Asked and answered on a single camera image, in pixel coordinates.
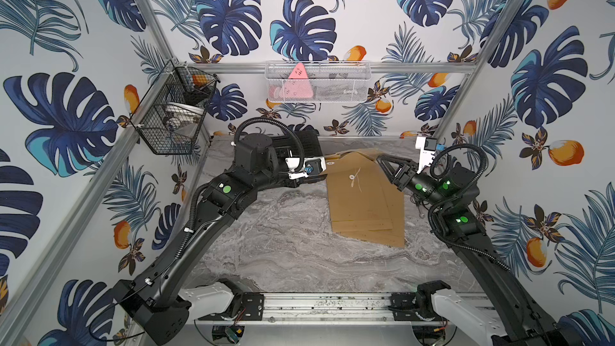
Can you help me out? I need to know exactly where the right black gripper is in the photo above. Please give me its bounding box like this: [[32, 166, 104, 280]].
[[379, 153, 449, 216]]

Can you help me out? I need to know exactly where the brown kraft file bag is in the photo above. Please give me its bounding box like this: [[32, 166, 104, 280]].
[[324, 147, 384, 162], [325, 154, 392, 233], [340, 184, 405, 248]]

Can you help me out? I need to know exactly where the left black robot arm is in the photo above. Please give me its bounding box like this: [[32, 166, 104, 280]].
[[111, 117, 326, 345]]

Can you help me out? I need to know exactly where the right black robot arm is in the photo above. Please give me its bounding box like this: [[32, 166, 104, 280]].
[[376, 144, 583, 345]]

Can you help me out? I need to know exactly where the black plastic tool case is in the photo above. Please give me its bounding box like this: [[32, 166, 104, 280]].
[[272, 130, 323, 160]]

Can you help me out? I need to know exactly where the pink triangular power strip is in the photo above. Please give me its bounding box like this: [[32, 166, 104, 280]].
[[280, 62, 314, 100]]

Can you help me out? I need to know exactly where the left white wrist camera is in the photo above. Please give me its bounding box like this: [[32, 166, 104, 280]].
[[285, 156, 327, 180]]

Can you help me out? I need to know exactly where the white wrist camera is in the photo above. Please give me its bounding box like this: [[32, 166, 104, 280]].
[[285, 156, 327, 180], [416, 136, 438, 172]]

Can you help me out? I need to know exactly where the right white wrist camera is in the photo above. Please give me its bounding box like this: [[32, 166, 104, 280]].
[[416, 136, 438, 172]]

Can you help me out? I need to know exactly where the black wire basket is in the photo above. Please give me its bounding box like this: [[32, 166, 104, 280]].
[[130, 61, 220, 155]]

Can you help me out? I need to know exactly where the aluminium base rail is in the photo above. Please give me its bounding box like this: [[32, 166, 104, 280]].
[[129, 291, 525, 328]]

